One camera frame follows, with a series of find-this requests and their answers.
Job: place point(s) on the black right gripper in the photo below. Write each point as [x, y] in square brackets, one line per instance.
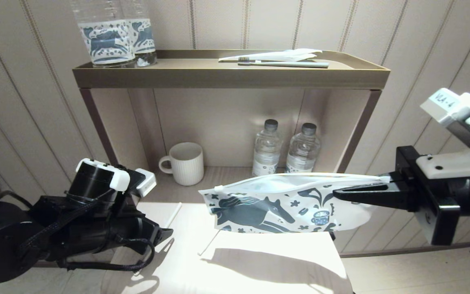
[439, 220]

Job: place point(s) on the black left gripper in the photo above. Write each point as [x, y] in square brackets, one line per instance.
[149, 237]

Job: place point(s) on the white toothbrush black bristles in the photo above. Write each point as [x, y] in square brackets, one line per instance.
[174, 215]

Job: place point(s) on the small white stick packet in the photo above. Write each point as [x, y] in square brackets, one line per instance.
[209, 243]

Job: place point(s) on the white blue horse-print bag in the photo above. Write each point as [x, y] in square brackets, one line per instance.
[284, 204]

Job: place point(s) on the white ribbed ceramic mug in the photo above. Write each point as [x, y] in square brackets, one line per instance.
[187, 167]

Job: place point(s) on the small black knob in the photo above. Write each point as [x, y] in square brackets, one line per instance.
[332, 236]

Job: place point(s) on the small clear water bottle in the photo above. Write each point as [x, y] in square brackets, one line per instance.
[267, 151]
[302, 151]

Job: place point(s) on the beige open shelf cabinet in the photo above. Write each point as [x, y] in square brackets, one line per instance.
[218, 118]

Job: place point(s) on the grey toothbrush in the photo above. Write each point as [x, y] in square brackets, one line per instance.
[296, 64]

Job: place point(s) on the white paper wrapper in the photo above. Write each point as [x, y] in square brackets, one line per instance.
[284, 56]

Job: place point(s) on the large blue-label water bottle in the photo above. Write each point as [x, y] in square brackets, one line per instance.
[106, 43]
[145, 34]

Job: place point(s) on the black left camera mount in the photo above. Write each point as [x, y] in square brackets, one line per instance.
[131, 192]

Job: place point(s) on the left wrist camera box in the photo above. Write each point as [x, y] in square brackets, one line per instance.
[147, 181]

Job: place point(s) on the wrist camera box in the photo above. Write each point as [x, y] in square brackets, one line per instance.
[147, 181]
[451, 108]

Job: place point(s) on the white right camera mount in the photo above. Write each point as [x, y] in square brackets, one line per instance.
[451, 165]

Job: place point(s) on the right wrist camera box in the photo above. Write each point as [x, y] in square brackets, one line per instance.
[451, 108]

